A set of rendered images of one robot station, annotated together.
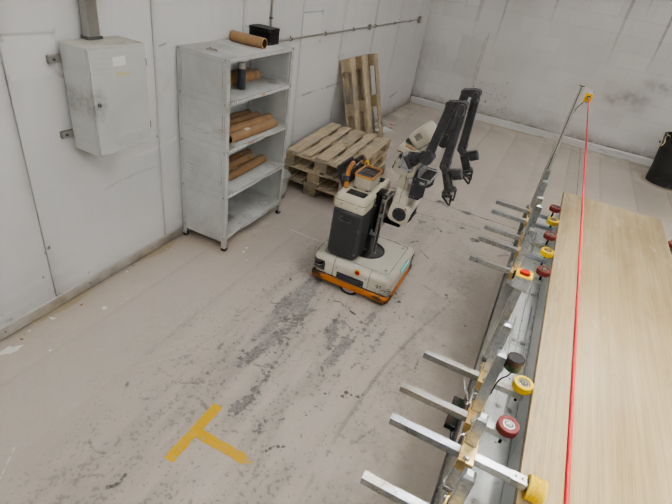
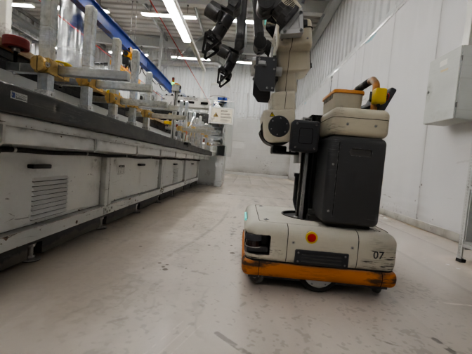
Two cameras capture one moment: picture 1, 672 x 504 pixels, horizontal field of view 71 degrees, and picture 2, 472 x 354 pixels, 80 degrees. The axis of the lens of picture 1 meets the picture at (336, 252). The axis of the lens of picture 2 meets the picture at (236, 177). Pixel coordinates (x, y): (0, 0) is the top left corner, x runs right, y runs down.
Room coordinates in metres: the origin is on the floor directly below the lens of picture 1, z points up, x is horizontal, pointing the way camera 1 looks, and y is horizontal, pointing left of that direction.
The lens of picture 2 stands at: (4.52, -1.12, 0.53)
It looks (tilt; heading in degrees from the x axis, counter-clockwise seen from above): 3 degrees down; 161
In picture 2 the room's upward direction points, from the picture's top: 5 degrees clockwise
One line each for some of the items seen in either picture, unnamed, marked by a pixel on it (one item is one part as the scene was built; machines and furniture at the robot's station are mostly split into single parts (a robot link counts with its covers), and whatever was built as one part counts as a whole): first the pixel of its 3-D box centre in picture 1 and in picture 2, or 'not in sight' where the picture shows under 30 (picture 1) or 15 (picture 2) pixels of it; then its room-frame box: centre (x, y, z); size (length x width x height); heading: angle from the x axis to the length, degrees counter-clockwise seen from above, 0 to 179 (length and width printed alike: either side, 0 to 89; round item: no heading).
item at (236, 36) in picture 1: (248, 39); not in sight; (3.86, 0.95, 1.59); 0.30 x 0.08 x 0.08; 69
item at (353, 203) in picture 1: (363, 212); (331, 159); (3.27, -0.16, 0.59); 0.55 x 0.34 x 0.83; 159
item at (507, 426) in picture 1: (504, 432); not in sight; (1.17, -0.74, 0.85); 0.08 x 0.08 x 0.11
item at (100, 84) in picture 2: (521, 220); (104, 85); (3.10, -1.29, 0.82); 0.43 x 0.03 x 0.04; 69
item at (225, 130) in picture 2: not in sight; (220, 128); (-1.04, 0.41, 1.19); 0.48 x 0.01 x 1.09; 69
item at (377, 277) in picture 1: (364, 261); (305, 238); (3.24, -0.25, 0.16); 0.67 x 0.64 x 0.25; 69
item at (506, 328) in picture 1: (489, 364); (180, 123); (1.49, -0.73, 0.89); 0.04 x 0.04 x 0.48; 69
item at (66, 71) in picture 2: (524, 210); (69, 72); (3.34, -1.38, 0.80); 0.43 x 0.03 x 0.04; 69
